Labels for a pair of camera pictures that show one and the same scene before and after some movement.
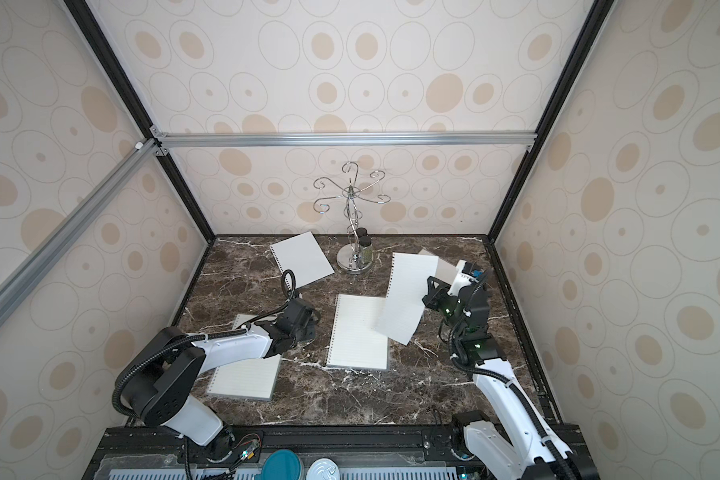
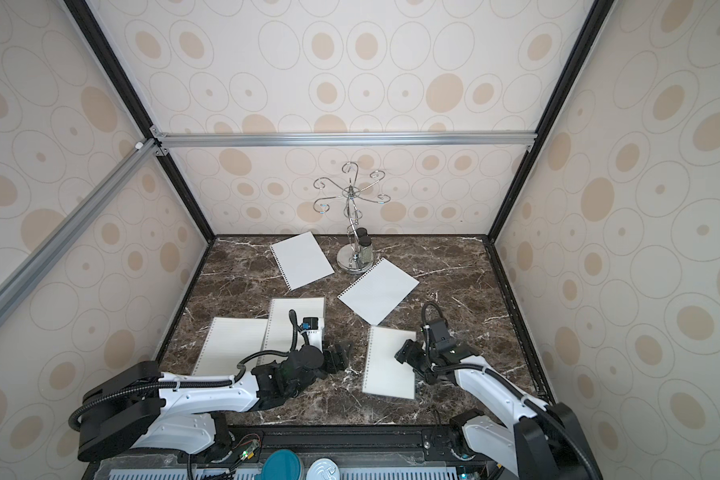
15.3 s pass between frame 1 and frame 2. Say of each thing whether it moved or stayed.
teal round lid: stayed
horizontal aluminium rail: stayed
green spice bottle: stayed
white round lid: stayed
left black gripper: moved
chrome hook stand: stayed
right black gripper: moved
